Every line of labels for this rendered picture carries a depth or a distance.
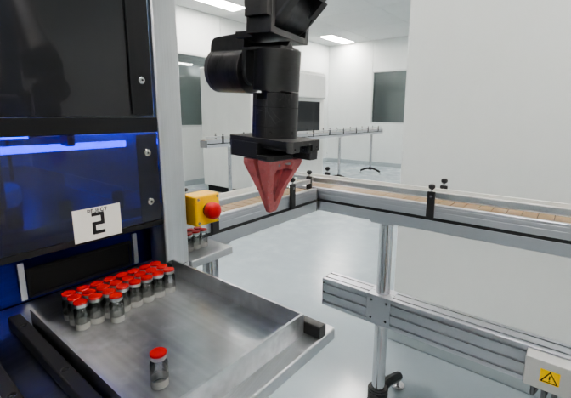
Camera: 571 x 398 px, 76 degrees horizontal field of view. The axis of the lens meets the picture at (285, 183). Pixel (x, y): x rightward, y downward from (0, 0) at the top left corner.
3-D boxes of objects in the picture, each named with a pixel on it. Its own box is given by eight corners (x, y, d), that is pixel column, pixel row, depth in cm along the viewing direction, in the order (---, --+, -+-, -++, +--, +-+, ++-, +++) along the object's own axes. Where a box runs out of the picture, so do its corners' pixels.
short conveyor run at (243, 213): (167, 267, 91) (163, 205, 88) (134, 253, 100) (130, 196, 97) (319, 211, 143) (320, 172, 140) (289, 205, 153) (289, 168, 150)
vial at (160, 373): (147, 385, 45) (145, 354, 45) (163, 376, 47) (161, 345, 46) (156, 394, 44) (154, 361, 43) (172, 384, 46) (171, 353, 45)
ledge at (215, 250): (158, 254, 94) (158, 247, 93) (199, 241, 103) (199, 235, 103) (192, 269, 85) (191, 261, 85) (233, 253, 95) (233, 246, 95)
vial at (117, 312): (108, 321, 60) (105, 295, 59) (121, 315, 61) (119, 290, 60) (115, 326, 58) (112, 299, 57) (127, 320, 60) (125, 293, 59)
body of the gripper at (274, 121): (261, 144, 52) (262, 92, 51) (320, 154, 46) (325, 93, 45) (228, 148, 47) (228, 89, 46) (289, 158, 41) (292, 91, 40)
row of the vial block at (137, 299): (72, 328, 58) (70, 301, 57) (172, 287, 71) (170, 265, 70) (78, 333, 56) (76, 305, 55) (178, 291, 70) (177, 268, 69)
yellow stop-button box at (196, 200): (178, 222, 88) (176, 193, 87) (201, 215, 94) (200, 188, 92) (197, 228, 84) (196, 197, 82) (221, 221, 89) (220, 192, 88)
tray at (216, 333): (32, 329, 58) (30, 309, 57) (174, 275, 77) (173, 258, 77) (149, 453, 37) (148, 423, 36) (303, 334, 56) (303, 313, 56)
